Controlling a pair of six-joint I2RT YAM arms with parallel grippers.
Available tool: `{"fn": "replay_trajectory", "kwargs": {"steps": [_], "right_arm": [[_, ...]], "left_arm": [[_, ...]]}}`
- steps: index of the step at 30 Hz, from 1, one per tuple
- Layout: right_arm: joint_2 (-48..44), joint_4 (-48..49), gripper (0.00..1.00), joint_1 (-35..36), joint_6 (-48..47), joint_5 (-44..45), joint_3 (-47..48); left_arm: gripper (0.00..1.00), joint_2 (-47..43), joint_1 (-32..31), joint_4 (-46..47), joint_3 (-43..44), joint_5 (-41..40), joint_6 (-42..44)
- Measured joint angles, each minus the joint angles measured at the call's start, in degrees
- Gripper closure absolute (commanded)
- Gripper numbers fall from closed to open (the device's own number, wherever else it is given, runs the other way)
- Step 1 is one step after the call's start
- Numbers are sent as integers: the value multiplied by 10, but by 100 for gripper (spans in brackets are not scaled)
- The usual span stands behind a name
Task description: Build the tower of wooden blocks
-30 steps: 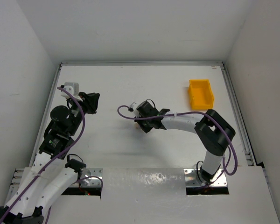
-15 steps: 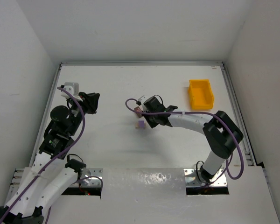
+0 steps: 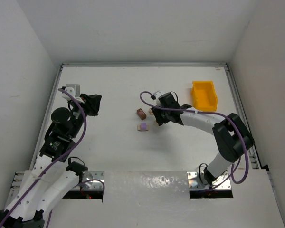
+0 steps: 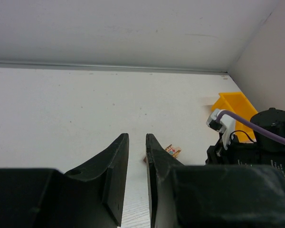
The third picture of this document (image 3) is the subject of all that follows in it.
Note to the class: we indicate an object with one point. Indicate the brown wood block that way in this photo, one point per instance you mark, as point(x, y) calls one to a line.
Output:
point(142, 115)

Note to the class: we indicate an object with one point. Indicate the yellow plastic bin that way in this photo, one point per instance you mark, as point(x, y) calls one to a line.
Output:
point(204, 97)

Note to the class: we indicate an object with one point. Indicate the white front cover board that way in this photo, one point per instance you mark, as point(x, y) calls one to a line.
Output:
point(160, 199)

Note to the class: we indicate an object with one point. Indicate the aluminium table frame rail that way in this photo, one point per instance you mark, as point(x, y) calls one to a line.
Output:
point(139, 164)

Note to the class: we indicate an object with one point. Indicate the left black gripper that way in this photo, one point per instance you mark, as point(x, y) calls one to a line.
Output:
point(90, 104)

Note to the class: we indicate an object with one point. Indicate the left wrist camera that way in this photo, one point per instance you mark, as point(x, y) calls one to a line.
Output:
point(72, 89)

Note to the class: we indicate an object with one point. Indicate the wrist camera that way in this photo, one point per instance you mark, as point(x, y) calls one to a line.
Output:
point(155, 96)
point(72, 89)

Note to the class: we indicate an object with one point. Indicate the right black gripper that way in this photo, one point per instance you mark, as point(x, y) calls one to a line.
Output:
point(162, 115)

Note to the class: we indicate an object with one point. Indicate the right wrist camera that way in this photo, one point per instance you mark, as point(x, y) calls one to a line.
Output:
point(155, 96)

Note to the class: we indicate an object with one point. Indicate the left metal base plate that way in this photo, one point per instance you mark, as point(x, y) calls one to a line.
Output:
point(92, 180)

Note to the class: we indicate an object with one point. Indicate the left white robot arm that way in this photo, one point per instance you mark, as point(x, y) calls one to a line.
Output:
point(54, 174)

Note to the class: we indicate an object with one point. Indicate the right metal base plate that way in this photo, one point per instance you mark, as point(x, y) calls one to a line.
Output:
point(197, 182)

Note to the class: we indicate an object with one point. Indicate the purple wood cube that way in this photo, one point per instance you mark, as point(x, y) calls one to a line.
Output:
point(144, 127)

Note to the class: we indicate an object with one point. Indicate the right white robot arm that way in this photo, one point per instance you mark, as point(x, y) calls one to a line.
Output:
point(232, 137)

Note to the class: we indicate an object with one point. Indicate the metal base plate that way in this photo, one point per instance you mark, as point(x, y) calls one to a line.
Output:
point(197, 182)
point(92, 180)

